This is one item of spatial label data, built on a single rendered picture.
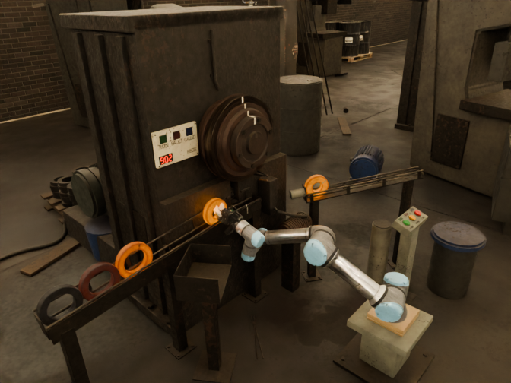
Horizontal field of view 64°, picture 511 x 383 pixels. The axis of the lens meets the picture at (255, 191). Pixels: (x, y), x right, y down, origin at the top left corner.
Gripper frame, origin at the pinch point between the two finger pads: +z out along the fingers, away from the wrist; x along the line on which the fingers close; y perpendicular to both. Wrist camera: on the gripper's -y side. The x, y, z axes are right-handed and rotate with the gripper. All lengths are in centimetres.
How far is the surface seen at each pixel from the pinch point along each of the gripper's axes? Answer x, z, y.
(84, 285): 78, -3, -3
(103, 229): 19, 94, -76
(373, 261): -77, -70, -34
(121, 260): 59, -2, -1
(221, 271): 22.9, -32.2, -6.9
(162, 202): 26.7, 11.7, 9.2
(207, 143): 1.4, 9.0, 38.0
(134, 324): 45, 13, -81
